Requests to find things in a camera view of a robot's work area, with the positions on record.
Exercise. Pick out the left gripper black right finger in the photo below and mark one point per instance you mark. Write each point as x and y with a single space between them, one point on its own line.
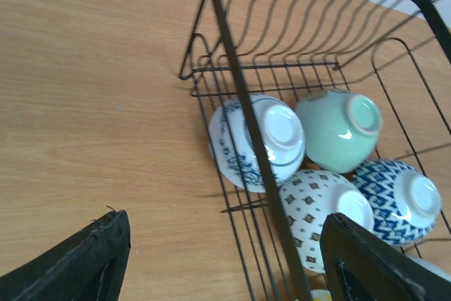
359 266

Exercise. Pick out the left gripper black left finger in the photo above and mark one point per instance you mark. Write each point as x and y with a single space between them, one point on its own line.
89 265

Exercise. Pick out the white yellow bowl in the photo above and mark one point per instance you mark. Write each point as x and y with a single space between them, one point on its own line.
321 295

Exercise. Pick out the red patterned bowl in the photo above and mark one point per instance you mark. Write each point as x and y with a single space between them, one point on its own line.
405 202

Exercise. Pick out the pink patterned bowl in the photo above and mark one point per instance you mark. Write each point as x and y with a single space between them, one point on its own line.
308 197

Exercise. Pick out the celadon green bowl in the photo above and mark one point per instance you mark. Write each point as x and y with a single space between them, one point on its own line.
341 128

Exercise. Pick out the blue floral bowl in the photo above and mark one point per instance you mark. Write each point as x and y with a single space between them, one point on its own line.
282 134

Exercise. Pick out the black wire dish rack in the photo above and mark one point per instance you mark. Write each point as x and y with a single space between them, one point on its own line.
398 51

